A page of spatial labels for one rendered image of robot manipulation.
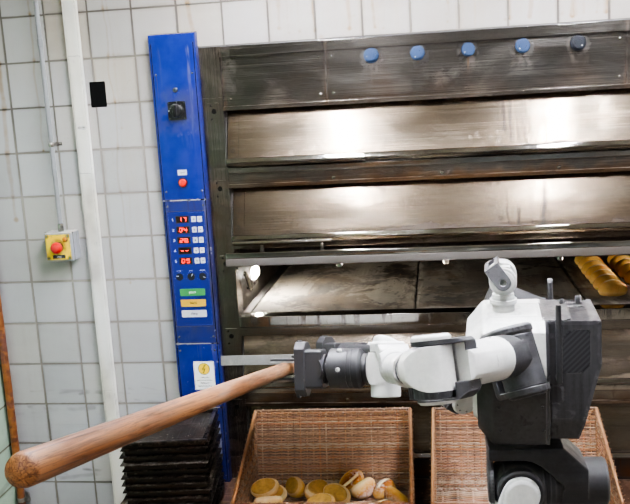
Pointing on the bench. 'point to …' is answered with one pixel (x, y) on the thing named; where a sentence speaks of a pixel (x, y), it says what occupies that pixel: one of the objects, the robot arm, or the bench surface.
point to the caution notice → (204, 374)
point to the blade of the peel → (251, 359)
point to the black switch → (177, 110)
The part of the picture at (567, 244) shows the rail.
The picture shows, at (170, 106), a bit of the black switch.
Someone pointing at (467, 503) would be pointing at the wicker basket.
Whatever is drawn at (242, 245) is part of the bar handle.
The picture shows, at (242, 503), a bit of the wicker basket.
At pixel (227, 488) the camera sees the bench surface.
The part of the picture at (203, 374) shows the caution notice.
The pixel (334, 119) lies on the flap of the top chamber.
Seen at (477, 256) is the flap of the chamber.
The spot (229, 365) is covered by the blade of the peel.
